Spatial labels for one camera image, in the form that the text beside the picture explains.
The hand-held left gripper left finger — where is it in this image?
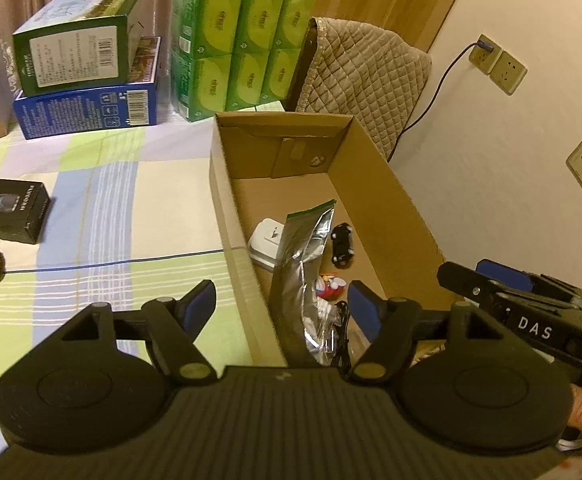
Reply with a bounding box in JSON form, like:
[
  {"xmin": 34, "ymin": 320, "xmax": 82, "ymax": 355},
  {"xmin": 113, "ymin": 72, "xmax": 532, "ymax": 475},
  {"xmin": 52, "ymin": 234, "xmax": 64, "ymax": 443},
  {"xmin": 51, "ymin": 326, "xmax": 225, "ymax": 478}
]
[{"xmin": 61, "ymin": 279, "xmax": 218, "ymax": 386}]

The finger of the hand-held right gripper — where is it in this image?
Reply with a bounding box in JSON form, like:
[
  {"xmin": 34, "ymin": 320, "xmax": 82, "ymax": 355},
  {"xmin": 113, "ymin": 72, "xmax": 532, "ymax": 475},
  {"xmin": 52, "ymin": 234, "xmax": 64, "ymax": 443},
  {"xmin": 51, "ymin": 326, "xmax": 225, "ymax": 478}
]
[
  {"xmin": 476, "ymin": 259, "xmax": 536, "ymax": 292},
  {"xmin": 437, "ymin": 261, "xmax": 502, "ymax": 306}
]

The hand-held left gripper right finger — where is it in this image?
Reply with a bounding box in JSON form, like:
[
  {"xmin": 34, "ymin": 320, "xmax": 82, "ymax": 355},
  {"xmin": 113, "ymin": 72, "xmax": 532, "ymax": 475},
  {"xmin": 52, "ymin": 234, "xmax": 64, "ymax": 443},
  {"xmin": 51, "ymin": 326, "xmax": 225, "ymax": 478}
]
[{"xmin": 347, "ymin": 280, "xmax": 502, "ymax": 386}]

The red and white figurine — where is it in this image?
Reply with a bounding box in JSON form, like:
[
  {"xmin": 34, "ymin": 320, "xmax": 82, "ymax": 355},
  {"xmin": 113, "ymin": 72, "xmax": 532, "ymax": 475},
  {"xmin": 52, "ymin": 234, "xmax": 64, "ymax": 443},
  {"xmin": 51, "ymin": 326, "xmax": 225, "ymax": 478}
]
[{"xmin": 313, "ymin": 274, "xmax": 347, "ymax": 307}]

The silver foil bag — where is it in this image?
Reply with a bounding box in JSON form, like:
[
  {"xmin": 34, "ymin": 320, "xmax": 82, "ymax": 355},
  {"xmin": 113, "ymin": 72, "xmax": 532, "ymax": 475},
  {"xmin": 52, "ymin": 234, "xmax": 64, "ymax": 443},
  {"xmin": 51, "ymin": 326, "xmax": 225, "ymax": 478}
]
[{"xmin": 269, "ymin": 200, "xmax": 352, "ymax": 368}]

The cardboard box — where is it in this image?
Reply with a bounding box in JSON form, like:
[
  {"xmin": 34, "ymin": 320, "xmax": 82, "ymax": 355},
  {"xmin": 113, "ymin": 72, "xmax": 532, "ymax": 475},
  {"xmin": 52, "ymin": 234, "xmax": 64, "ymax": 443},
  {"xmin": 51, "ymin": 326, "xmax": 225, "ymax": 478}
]
[{"xmin": 208, "ymin": 112, "xmax": 446, "ymax": 368}]

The black toy car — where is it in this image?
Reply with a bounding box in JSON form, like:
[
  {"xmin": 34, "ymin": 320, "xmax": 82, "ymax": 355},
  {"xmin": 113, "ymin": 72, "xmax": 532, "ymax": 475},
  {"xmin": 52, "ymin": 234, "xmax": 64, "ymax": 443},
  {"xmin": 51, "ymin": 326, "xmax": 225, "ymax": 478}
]
[{"xmin": 331, "ymin": 224, "xmax": 356, "ymax": 267}]

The white charger adapter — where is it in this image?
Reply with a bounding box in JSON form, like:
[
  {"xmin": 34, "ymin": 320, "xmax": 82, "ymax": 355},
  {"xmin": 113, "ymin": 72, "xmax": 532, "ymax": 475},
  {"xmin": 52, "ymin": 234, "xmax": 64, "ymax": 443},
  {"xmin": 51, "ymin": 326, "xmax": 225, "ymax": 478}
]
[{"xmin": 247, "ymin": 218, "xmax": 287, "ymax": 268}]

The checked tablecloth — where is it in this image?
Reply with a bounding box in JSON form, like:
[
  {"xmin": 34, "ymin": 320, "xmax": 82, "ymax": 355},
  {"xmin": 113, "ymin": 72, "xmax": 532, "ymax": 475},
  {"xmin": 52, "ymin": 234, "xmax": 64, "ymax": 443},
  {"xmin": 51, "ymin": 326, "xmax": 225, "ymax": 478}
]
[{"xmin": 0, "ymin": 100, "xmax": 292, "ymax": 461}]

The small black box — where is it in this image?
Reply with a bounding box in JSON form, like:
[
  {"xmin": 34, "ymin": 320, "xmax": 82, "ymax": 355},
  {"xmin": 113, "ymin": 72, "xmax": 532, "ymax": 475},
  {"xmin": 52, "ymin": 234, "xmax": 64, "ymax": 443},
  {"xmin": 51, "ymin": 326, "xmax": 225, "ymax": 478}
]
[{"xmin": 0, "ymin": 178, "xmax": 52, "ymax": 245}]

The blue carton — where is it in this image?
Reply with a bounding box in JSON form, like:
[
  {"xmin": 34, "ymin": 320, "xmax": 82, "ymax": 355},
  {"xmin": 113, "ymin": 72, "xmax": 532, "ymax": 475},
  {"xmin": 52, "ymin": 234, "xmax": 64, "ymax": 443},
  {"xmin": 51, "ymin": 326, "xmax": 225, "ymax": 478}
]
[{"xmin": 14, "ymin": 36, "xmax": 163, "ymax": 140}]

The chair with quilted beige cover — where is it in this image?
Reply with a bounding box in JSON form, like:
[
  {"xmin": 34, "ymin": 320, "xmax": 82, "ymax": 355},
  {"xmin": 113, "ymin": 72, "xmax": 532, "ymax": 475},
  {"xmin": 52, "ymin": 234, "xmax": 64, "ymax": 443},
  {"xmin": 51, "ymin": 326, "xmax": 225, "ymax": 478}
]
[{"xmin": 283, "ymin": 16, "xmax": 433, "ymax": 162}]

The green tissue multipack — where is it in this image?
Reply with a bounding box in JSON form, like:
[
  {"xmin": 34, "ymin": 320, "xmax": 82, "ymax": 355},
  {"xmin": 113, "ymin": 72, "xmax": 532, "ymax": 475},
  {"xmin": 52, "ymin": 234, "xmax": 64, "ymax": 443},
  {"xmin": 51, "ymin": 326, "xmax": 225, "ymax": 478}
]
[{"xmin": 170, "ymin": 0, "xmax": 319, "ymax": 122}]

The green carton white label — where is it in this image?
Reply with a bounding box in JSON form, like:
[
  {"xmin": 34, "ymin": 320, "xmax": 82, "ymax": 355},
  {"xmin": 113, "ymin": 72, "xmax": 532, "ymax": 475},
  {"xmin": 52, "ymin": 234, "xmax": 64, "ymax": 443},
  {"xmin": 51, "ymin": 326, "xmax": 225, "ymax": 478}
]
[{"xmin": 12, "ymin": 0, "xmax": 149, "ymax": 97}]

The thin black cord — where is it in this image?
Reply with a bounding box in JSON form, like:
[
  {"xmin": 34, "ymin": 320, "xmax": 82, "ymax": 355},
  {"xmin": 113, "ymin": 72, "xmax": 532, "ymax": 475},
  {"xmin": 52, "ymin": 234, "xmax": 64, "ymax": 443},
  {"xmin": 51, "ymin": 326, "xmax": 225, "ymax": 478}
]
[{"xmin": 331, "ymin": 300, "xmax": 354, "ymax": 371}]

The dark power cable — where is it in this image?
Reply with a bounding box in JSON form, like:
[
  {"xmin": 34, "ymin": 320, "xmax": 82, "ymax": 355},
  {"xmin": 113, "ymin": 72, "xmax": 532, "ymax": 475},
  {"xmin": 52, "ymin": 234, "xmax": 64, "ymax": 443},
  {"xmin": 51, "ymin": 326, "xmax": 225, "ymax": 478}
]
[{"xmin": 388, "ymin": 42, "xmax": 482, "ymax": 163}]

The wall socket with plug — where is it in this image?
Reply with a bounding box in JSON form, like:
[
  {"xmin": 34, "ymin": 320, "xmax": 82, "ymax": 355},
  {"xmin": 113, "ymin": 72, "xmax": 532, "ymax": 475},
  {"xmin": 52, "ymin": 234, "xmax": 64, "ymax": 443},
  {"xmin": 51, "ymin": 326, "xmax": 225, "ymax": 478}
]
[{"xmin": 468, "ymin": 34, "xmax": 504, "ymax": 75}]

